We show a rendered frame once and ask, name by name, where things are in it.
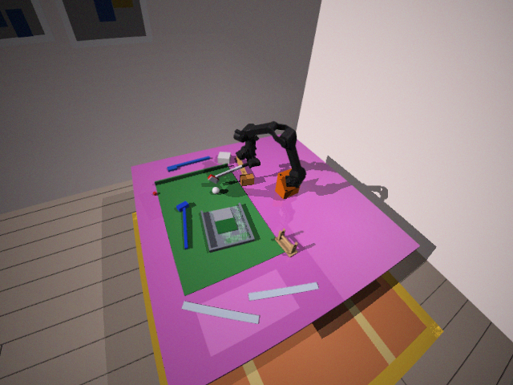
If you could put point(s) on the grey flat bar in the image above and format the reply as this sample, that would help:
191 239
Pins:
282 291
222 313

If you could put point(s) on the blue long thin bar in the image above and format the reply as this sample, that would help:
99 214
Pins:
174 167

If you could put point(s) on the dark green flat mat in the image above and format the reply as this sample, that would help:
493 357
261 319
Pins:
196 266

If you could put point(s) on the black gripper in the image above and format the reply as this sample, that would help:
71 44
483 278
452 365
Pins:
252 160

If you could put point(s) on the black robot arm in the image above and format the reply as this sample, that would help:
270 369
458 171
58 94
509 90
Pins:
287 140

